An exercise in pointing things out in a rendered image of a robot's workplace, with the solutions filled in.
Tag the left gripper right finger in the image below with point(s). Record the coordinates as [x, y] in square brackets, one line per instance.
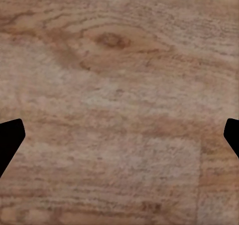
[231, 134]

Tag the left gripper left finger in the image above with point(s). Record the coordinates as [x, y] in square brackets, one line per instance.
[12, 134]

